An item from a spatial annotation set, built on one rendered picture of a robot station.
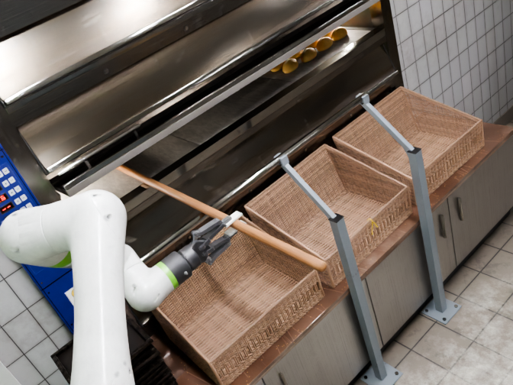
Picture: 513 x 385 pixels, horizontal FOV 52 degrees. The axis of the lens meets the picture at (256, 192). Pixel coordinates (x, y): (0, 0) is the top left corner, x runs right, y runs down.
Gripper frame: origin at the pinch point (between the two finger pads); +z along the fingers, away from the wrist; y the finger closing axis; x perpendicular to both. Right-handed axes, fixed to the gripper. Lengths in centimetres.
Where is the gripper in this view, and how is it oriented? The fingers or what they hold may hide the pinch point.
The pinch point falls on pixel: (233, 223)
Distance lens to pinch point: 168.0
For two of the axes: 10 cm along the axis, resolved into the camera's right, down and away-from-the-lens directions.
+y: 3.0, 8.0, 5.3
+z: 7.2, -5.5, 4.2
